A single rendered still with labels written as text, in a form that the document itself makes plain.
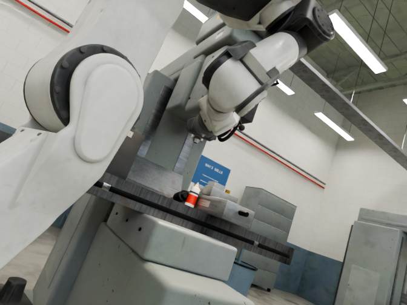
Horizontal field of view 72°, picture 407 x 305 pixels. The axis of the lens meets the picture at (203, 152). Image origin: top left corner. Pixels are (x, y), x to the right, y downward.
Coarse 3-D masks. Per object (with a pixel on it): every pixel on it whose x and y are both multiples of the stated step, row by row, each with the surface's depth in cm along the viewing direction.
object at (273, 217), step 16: (256, 192) 618; (256, 208) 600; (272, 208) 623; (288, 208) 649; (256, 224) 598; (272, 224) 622; (288, 224) 648; (256, 256) 597; (256, 272) 596; (272, 272) 620; (272, 288) 620
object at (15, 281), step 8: (8, 280) 57; (16, 280) 58; (24, 280) 59; (0, 288) 60; (8, 288) 56; (16, 288) 57; (24, 288) 58; (0, 296) 56; (8, 296) 55; (16, 296) 57; (24, 296) 61; (0, 304) 54; (8, 304) 55; (16, 304) 56; (24, 304) 57; (32, 304) 59
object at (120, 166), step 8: (128, 136) 104; (136, 136) 106; (144, 136) 108; (128, 144) 104; (136, 144) 106; (120, 152) 102; (128, 152) 104; (136, 152) 106; (112, 160) 100; (120, 160) 102; (128, 160) 104; (112, 168) 101; (120, 168) 102; (128, 168) 104; (120, 176) 102
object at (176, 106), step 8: (192, 64) 139; (200, 64) 135; (184, 72) 144; (192, 72) 134; (184, 80) 138; (192, 80) 132; (176, 88) 143; (184, 88) 133; (192, 88) 132; (176, 96) 138; (184, 96) 130; (168, 104) 142; (176, 104) 133; (184, 104) 130; (168, 112) 144; (176, 112) 140; (184, 112) 135; (184, 120) 148
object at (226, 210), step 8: (200, 192) 125; (200, 200) 118; (208, 200) 114; (216, 200) 109; (224, 200) 105; (200, 208) 115; (208, 208) 111; (216, 208) 108; (224, 208) 103; (232, 208) 105; (240, 208) 107; (216, 216) 105; (224, 216) 103; (232, 216) 105; (240, 216) 107; (248, 216) 109; (240, 224) 107; (248, 224) 109
